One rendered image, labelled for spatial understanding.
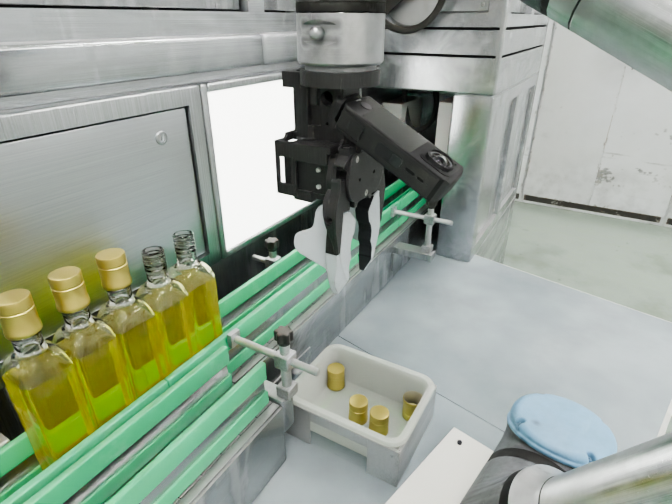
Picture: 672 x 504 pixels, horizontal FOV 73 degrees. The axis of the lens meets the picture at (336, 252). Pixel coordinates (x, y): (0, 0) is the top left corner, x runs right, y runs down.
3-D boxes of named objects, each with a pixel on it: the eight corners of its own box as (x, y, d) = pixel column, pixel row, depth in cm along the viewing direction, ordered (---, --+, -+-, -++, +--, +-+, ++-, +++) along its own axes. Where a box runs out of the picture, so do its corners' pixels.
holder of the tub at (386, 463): (310, 366, 99) (309, 337, 95) (432, 416, 86) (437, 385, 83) (260, 420, 86) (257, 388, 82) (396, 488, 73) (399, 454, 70)
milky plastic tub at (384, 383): (332, 373, 96) (332, 339, 92) (434, 414, 86) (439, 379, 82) (283, 430, 83) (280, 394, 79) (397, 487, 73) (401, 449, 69)
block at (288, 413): (253, 398, 82) (250, 368, 79) (297, 419, 77) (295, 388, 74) (240, 412, 79) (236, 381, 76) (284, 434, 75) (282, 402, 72)
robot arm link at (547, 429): (604, 487, 60) (635, 410, 54) (574, 572, 50) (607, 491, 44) (513, 438, 67) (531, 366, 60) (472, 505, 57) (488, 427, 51)
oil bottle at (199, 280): (205, 357, 82) (188, 251, 72) (229, 368, 79) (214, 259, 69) (181, 377, 77) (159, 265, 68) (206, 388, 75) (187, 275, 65)
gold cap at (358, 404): (371, 415, 84) (372, 398, 82) (362, 429, 81) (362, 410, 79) (354, 408, 86) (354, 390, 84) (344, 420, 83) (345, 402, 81)
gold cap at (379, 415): (391, 427, 82) (393, 409, 80) (383, 441, 79) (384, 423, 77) (374, 419, 83) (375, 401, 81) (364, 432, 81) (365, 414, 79)
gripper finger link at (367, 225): (339, 245, 56) (329, 178, 50) (383, 256, 53) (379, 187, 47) (326, 260, 54) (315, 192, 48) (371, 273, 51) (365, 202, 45)
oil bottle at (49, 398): (85, 452, 64) (40, 327, 54) (112, 470, 61) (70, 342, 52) (46, 484, 59) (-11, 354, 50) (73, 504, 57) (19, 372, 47)
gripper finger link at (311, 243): (299, 280, 49) (308, 196, 47) (347, 295, 47) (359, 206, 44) (282, 288, 47) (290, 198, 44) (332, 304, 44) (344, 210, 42)
